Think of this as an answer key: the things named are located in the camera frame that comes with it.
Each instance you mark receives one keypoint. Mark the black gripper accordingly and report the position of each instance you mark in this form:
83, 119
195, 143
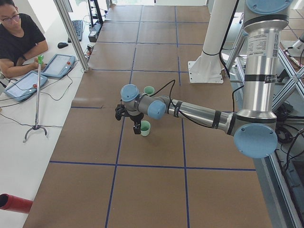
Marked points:
136, 118

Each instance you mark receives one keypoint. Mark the mint green cup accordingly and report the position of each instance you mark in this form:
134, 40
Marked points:
145, 128
149, 90

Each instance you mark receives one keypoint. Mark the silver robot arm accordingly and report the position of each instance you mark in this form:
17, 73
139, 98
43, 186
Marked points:
253, 127

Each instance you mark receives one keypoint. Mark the standing mint green cup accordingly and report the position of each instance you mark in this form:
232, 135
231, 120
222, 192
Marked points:
149, 90

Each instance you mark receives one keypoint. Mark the brown paper table cover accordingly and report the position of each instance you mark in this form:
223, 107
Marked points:
102, 175

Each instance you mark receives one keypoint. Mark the far blue teach pendant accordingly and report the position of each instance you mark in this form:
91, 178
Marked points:
58, 66

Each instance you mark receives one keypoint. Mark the blue teach pendant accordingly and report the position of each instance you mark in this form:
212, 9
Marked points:
58, 66
24, 88

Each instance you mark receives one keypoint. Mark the black computer mouse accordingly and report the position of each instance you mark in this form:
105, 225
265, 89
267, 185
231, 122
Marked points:
61, 45

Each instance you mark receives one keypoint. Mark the black keyboard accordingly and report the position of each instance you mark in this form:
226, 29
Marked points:
78, 27

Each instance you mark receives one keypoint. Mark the near blue teach pendant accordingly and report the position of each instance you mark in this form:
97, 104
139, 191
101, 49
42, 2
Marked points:
24, 88

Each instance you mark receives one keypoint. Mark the person in black shirt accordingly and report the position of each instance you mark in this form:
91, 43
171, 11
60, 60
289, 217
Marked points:
21, 41

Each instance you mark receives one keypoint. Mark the red cylinder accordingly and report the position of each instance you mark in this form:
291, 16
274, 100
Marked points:
15, 204

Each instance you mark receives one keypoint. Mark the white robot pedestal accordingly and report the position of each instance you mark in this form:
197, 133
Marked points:
207, 67

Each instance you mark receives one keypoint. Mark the green handled reacher grabber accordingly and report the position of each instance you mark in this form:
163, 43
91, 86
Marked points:
36, 126

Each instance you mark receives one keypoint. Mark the aluminium frame post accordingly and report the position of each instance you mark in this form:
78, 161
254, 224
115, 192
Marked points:
71, 33

